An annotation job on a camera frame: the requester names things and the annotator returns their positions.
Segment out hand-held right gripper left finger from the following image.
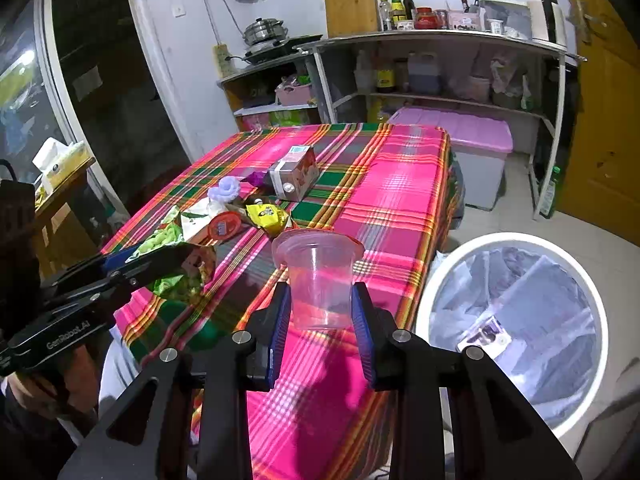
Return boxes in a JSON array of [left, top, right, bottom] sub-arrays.
[[57, 281, 293, 480]]

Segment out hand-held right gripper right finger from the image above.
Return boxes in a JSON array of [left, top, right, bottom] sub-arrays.
[[350, 282, 583, 480]]

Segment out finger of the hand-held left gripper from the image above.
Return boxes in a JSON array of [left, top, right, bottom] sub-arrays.
[[42, 245, 152, 295], [42, 243, 204, 322]]

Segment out green snack packet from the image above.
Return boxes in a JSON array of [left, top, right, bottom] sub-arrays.
[[135, 205, 219, 306]]

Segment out clear plastic cup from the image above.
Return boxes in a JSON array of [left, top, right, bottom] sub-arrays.
[[271, 228, 365, 331]]

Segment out beige printed carton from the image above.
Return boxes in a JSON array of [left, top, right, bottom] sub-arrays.
[[177, 197, 236, 244]]

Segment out pink milk carton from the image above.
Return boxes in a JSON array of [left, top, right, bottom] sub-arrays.
[[269, 145, 321, 202]]

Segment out white round trash bin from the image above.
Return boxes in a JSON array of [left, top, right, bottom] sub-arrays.
[[416, 232, 610, 444]]

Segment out person's left forearm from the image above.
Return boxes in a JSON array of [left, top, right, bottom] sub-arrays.
[[0, 407, 103, 480]]

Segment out person's left hand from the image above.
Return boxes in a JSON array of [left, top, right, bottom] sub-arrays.
[[2, 375, 76, 417]]

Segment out wooden side table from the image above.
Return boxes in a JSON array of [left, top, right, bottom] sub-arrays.
[[32, 157, 109, 272]]

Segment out red round lid container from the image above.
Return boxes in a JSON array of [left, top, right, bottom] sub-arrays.
[[206, 211, 243, 241]]

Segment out lilac crumpled wrapper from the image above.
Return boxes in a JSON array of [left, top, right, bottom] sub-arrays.
[[209, 177, 242, 204]]

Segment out yellow snack packet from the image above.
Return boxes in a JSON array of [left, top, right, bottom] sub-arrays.
[[244, 199, 291, 239]]

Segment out tissue box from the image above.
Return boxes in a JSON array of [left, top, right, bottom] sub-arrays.
[[32, 137, 89, 186]]

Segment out small purple white packet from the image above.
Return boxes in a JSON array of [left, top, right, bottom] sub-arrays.
[[457, 316, 512, 359]]

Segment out pink plaid tablecloth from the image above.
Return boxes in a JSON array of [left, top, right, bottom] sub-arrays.
[[100, 122, 464, 480]]

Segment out white plastic bin liner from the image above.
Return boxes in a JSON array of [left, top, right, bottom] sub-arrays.
[[429, 247, 597, 422]]

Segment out low wooden shelf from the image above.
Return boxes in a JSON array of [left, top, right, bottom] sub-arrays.
[[217, 52, 327, 132]]

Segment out pink basket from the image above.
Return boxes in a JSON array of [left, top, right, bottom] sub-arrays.
[[276, 85, 314, 107]]

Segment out pink lidded storage box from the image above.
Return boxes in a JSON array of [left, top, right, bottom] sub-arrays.
[[387, 106, 515, 211]]

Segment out green bottle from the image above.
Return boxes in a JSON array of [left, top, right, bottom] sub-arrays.
[[539, 167, 559, 220]]

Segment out black stove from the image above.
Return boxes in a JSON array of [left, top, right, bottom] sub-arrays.
[[227, 35, 324, 66]]

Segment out steel steamer pot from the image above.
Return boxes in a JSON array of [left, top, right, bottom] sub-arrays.
[[243, 17, 290, 52]]

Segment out purple jug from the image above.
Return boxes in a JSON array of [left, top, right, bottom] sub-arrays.
[[407, 52, 441, 95]]

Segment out pink bowl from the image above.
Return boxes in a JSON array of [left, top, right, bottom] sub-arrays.
[[467, 75, 494, 102]]

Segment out crumpled plastic bags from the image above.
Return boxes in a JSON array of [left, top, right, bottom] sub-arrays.
[[490, 57, 531, 111]]

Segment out white metal shelf unit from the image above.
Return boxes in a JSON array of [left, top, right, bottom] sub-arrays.
[[295, 27, 587, 221]]

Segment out yellow wooden door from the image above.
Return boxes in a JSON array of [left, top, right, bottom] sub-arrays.
[[554, 0, 640, 249]]

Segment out wooden cutting board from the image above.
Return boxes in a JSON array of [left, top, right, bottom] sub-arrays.
[[323, 0, 382, 39]]

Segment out pink knife block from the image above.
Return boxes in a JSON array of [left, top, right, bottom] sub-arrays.
[[447, 0, 484, 31]]

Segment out white plastic container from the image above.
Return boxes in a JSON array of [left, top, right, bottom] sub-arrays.
[[480, 0, 534, 39]]

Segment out white kettle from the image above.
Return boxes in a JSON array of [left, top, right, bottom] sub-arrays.
[[526, 0, 551, 42]]

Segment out metal door handle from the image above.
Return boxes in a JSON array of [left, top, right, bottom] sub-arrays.
[[570, 0, 609, 44]]

